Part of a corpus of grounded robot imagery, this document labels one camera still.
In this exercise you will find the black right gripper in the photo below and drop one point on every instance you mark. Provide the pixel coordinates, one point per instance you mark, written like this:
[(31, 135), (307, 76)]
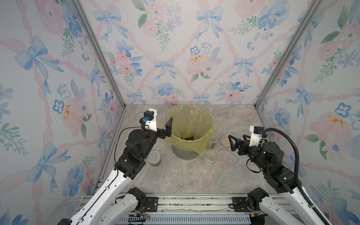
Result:
[(244, 145)]

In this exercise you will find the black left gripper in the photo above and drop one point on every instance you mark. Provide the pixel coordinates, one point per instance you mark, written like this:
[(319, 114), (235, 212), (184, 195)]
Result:
[(168, 131)]

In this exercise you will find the beige round jar lid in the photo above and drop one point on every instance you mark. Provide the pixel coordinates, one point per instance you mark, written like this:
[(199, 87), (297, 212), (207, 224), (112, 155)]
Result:
[(225, 142)]

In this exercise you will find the glass jar with tea leaves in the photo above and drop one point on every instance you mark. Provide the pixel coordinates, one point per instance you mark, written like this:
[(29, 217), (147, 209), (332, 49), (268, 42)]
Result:
[(211, 156)]

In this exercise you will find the translucent plastic container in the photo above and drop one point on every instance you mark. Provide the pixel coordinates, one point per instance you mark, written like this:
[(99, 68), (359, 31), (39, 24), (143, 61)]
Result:
[(214, 140)]

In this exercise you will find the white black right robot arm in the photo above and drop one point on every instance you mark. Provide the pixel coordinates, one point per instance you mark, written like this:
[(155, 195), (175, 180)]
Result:
[(268, 157)]

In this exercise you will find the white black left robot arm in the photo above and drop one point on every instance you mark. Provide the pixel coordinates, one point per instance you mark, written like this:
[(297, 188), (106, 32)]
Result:
[(121, 174)]

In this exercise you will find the yellow plastic bin liner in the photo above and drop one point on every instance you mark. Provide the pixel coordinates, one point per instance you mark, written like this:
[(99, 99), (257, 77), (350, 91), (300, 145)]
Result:
[(192, 129)]

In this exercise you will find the grey mesh trash bin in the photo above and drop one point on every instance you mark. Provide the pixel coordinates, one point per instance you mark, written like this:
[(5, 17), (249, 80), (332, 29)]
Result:
[(185, 155)]

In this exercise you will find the small jar with grey lid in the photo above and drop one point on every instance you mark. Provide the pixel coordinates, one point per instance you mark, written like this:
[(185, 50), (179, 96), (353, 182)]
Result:
[(154, 158)]

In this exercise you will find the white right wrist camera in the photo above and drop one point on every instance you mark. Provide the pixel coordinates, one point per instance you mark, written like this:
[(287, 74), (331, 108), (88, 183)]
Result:
[(256, 136)]

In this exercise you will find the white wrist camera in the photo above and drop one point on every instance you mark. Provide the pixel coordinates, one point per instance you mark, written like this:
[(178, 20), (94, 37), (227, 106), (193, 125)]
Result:
[(149, 120), (256, 136)]

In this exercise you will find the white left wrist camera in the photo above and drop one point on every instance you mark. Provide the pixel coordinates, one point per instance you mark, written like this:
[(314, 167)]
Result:
[(149, 120)]

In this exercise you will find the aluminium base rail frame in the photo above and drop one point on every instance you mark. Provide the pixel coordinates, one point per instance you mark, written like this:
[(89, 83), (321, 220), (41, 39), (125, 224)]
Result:
[(194, 208)]

